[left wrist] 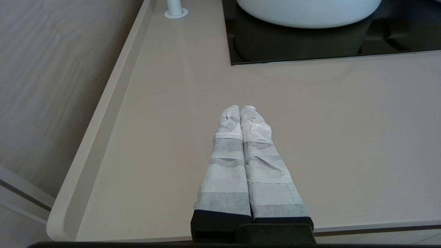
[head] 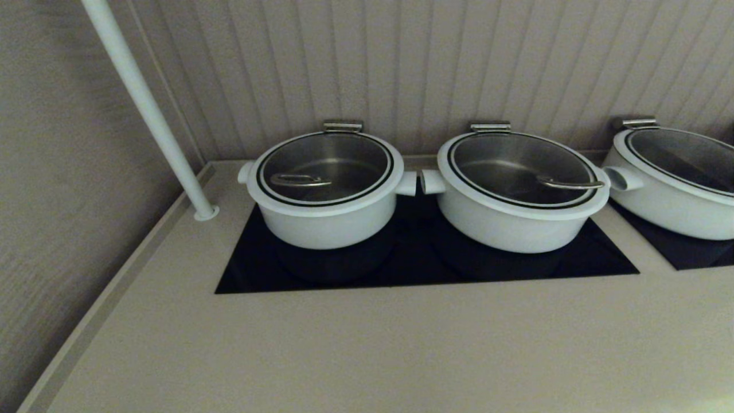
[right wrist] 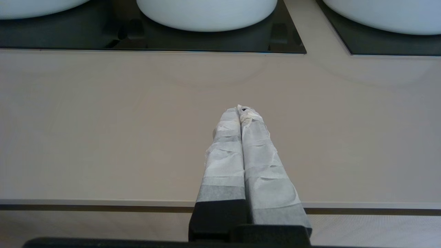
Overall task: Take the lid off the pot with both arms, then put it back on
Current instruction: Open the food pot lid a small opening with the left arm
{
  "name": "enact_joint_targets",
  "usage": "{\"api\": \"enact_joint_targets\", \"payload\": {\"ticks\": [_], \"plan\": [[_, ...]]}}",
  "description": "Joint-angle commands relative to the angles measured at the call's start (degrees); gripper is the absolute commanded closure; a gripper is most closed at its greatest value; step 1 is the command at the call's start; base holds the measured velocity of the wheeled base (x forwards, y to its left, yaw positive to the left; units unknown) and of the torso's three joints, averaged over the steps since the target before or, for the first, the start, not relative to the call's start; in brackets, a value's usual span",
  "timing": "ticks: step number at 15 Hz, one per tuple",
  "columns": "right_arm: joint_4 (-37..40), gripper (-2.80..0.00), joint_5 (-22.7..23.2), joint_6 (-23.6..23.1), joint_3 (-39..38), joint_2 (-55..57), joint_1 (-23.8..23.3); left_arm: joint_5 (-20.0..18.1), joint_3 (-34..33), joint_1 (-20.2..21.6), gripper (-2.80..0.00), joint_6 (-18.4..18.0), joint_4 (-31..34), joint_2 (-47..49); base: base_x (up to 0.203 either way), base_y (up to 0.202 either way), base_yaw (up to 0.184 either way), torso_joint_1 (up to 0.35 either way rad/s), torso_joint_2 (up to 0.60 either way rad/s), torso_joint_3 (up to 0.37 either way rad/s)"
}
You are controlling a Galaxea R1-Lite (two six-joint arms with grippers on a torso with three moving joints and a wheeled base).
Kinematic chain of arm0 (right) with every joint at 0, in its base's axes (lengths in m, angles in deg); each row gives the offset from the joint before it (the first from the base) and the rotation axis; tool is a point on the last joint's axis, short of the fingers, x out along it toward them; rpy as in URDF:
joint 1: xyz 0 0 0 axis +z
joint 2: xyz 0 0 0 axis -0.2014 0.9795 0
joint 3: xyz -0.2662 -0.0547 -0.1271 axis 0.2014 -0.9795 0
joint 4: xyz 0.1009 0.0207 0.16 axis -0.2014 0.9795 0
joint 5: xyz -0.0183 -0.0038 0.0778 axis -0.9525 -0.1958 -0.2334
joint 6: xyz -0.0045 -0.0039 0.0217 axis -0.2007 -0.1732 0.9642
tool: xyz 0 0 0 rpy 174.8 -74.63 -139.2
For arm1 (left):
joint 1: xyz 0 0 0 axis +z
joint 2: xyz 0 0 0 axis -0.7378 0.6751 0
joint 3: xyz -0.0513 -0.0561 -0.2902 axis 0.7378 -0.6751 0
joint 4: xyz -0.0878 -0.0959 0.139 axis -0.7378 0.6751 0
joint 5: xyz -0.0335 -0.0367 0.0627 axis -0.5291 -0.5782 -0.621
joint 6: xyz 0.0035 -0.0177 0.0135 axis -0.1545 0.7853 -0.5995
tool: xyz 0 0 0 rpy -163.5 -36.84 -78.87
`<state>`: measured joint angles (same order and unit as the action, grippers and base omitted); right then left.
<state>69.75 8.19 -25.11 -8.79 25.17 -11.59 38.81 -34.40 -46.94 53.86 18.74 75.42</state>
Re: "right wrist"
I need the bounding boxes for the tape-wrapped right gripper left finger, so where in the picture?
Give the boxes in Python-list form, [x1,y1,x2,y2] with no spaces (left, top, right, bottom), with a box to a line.
[188,107,248,241]

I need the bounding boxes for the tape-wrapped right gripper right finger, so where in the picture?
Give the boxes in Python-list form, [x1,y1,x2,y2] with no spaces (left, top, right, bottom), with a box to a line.
[238,105,312,238]

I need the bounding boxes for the white steel-lined pot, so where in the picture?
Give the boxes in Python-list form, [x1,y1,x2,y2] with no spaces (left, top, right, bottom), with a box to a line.
[0,0,91,20]
[136,0,278,32]
[323,0,441,36]

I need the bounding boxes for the small black glass cooktop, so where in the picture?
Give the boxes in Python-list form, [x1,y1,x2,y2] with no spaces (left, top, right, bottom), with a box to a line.
[315,0,441,56]

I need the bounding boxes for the large black glass cooktop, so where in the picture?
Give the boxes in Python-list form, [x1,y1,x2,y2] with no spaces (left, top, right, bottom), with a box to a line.
[0,0,307,54]

